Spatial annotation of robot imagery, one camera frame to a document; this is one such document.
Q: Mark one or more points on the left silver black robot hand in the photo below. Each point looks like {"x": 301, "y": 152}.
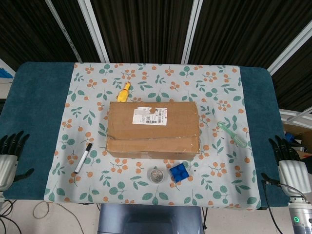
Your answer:
{"x": 7, "y": 165}

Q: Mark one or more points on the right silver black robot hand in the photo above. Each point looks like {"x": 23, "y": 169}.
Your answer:
{"x": 292, "y": 173}

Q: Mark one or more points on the brown cardboard box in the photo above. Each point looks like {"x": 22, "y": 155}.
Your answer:
{"x": 151, "y": 136}

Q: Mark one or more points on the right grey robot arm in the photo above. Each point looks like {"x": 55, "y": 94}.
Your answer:
{"x": 301, "y": 214}

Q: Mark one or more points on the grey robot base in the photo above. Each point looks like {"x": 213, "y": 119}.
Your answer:
{"x": 151, "y": 219}

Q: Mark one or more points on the background cardboard box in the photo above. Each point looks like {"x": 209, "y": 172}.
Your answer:
{"x": 301, "y": 146}

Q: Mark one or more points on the teal table cover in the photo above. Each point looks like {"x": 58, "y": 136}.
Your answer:
{"x": 36, "y": 109}

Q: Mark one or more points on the green toothbrush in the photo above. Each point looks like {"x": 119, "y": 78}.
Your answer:
{"x": 234, "y": 136}

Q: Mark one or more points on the white marker black cap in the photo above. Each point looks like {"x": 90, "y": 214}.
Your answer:
{"x": 83, "y": 159}

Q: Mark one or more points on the white blue background object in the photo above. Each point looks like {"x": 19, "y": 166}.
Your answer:
{"x": 5, "y": 72}

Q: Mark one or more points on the blue building block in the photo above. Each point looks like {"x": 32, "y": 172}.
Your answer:
{"x": 179, "y": 173}

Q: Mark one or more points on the yellow rubber chicken toy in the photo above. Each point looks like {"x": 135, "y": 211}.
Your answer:
{"x": 123, "y": 93}

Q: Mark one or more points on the floral leaf print tablecloth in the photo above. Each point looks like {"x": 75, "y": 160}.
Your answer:
{"x": 170, "y": 80}

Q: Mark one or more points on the white metal rack frame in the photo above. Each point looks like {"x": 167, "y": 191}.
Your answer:
{"x": 295, "y": 117}

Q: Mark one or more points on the wide white frame post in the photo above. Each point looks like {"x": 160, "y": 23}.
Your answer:
{"x": 290, "y": 46}
{"x": 192, "y": 29}
{"x": 93, "y": 29}

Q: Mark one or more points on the thin white frame post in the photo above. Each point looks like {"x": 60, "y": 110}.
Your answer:
{"x": 64, "y": 31}

